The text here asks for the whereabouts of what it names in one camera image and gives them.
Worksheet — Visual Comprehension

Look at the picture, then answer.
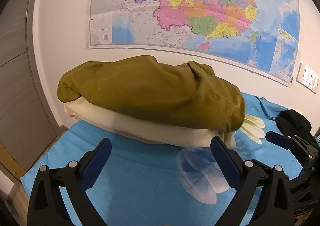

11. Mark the blue floral bed sheet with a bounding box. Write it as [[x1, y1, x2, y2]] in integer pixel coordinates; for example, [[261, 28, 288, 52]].
[[19, 91, 306, 226]]

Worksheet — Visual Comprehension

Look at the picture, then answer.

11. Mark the cream folded garment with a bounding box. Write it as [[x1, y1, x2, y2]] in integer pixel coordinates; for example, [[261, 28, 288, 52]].
[[64, 97, 236, 148]]

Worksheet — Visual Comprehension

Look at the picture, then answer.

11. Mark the grey wooden door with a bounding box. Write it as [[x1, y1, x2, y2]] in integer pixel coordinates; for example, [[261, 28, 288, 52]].
[[1, 0, 61, 184]]

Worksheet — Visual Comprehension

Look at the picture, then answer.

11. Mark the white wall socket left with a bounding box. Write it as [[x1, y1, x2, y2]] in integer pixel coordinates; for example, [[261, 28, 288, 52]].
[[296, 62, 319, 94]]

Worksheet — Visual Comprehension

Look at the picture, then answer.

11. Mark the olive mustard garment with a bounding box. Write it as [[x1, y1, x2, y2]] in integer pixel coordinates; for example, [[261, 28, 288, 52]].
[[57, 55, 246, 133]]

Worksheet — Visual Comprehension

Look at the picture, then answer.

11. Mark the black garment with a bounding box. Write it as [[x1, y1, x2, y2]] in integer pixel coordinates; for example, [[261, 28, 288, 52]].
[[274, 109, 319, 150]]

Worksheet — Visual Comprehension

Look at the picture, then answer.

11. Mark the colourful wall map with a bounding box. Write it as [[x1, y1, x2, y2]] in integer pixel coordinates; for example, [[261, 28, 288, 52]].
[[86, 0, 299, 86]]

